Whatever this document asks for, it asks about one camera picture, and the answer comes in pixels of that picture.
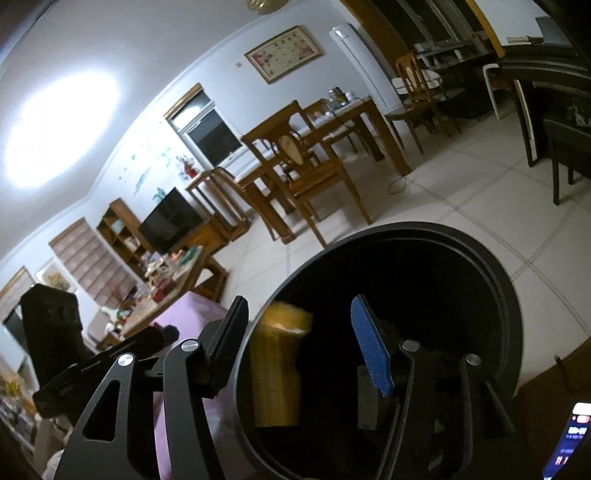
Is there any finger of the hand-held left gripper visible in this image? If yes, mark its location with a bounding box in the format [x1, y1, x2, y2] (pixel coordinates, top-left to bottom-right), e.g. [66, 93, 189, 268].
[88, 327, 180, 357]

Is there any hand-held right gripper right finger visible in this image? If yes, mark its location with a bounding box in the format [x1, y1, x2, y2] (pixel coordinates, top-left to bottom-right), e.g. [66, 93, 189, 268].
[351, 294, 532, 480]

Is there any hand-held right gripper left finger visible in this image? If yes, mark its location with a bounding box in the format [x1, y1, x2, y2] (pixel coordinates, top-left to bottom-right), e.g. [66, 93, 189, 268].
[53, 295, 250, 480]

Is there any yellow packet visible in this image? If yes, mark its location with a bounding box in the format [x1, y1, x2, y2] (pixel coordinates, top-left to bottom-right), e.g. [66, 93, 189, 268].
[252, 302, 315, 428]

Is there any black round trash bin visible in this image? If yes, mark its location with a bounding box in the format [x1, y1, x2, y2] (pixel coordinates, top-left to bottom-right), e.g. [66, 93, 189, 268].
[231, 220, 522, 480]

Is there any purple tablecloth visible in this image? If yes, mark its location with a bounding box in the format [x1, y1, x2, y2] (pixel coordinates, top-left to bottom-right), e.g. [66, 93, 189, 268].
[152, 293, 241, 480]

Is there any glass balcony door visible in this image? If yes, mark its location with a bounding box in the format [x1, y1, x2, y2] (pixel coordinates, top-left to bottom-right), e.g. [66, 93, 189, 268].
[0, 268, 38, 370]

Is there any framed painting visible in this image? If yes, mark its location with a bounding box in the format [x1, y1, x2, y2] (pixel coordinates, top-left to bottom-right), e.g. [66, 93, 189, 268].
[37, 261, 77, 292]

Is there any wooden coffee table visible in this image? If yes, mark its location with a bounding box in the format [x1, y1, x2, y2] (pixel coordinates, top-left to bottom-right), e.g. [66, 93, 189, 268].
[108, 244, 229, 342]

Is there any pile of assorted small items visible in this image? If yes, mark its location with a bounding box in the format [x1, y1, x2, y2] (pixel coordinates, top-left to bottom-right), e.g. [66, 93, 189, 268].
[117, 247, 204, 324]

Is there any striped roller blind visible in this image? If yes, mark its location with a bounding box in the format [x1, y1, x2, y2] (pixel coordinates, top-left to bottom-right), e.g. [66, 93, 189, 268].
[50, 219, 134, 305]

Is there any white storage rack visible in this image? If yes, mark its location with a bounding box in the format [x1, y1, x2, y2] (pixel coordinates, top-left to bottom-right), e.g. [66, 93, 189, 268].
[0, 364, 42, 455]

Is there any wooden television cabinet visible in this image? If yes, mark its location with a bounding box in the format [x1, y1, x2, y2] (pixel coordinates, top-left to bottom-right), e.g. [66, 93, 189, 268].
[180, 222, 229, 259]

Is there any wooden bookshelf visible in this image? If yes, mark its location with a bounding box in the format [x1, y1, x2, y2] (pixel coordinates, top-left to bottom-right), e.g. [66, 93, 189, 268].
[96, 198, 155, 278]

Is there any black television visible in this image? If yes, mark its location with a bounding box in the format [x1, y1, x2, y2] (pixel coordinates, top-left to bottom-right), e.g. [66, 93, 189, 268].
[137, 187, 204, 254]

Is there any tall wooden side stand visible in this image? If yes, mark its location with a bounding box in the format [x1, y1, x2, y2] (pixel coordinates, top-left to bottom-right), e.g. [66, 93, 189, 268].
[186, 167, 252, 241]

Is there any wooden chair with oval splat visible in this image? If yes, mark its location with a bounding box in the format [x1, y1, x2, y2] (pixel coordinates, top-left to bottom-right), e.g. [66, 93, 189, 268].
[241, 100, 372, 247]

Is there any dark window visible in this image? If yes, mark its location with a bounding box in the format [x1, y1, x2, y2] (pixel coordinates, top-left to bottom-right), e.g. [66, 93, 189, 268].
[166, 85, 244, 169]

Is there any smartphone with lit screen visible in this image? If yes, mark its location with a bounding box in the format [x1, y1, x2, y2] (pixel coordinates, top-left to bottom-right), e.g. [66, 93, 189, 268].
[541, 401, 591, 480]

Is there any wooden dining table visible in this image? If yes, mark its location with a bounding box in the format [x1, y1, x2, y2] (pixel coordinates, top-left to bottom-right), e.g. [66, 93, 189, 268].
[231, 96, 411, 217]

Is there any white standing air conditioner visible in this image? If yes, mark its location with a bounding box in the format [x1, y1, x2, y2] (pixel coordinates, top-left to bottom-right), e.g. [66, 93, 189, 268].
[329, 23, 399, 112]

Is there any dark wooden table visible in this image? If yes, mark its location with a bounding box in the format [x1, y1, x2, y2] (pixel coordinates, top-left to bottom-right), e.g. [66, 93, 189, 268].
[499, 44, 591, 206]

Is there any framed wall picture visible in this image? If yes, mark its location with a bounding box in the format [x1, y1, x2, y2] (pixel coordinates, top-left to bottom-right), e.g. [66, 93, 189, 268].
[245, 25, 321, 84]

